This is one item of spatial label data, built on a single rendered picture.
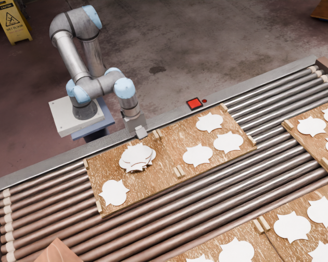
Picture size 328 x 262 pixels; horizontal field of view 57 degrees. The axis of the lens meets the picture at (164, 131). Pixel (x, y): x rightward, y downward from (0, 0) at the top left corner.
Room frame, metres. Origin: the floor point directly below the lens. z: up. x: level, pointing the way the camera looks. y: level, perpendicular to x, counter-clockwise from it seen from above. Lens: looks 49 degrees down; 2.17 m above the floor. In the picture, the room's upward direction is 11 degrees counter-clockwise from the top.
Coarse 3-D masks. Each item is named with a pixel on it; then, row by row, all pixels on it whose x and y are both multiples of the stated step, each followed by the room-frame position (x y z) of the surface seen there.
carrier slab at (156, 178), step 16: (128, 144) 1.04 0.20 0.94; (144, 144) 1.02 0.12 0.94; (160, 144) 1.00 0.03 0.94; (96, 160) 0.97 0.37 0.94; (112, 160) 0.95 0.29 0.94; (160, 160) 0.89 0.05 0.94; (96, 176) 0.87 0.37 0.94; (112, 176) 0.86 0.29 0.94; (128, 176) 0.84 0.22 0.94; (144, 176) 0.82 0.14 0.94; (160, 176) 0.80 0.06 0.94; (96, 192) 0.78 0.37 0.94; (128, 192) 0.75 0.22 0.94; (144, 192) 0.73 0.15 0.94; (112, 208) 0.68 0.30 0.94
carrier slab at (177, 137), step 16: (208, 112) 1.15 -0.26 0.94; (224, 112) 1.13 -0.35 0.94; (176, 128) 1.08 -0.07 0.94; (192, 128) 1.06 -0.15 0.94; (224, 128) 1.02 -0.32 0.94; (240, 128) 1.00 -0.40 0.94; (176, 144) 0.98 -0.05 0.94; (192, 144) 0.96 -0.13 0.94; (208, 144) 0.94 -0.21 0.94; (176, 160) 0.88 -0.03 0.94; (224, 160) 0.82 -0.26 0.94; (192, 176) 0.77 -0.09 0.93
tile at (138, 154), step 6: (126, 150) 0.96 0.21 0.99; (132, 150) 0.95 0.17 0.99; (138, 150) 0.94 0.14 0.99; (144, 150) 0.94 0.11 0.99; (150, 150) 0.93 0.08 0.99; (126, 156) 0.92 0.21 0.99; (132, 156) 0.91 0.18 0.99; (138, 156) 0.91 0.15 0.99; (144, 156) 0.90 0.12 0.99; (126, 162) 0.89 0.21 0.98; (132, 162) 0.88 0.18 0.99; (138, 162) 0.87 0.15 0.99; (144, 162) 0.87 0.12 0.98
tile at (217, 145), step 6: (222, 138) 0.95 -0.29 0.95; (228, 138) 0.94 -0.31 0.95; (234, 138) 0.93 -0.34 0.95; (240, 138) 0.92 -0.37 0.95; (216, 144) 0.92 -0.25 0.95; (222, 144) 0.91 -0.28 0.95; (228, 144) 0.90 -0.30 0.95; (234, 144) 0.90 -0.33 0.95; (240, 144) 0.89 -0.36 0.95; (222, 150) 0.88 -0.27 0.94; (228, 150) 0.87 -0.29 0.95; (234, 150) 0.86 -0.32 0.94; (240, 150) 0.86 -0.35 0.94
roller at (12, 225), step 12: (312, 96) 1.13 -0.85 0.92; (324, 96) 1.13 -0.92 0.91; (288, 108) 1.08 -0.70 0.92; (264, 120) 1.04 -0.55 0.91; (84, 192) 0.81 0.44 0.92; (60, 204) 0.77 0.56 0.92; (72, 204) 0.76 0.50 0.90; (36, 216) 0.73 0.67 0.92; (0, 228) 0.70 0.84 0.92; (12, 228) 0.70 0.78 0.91
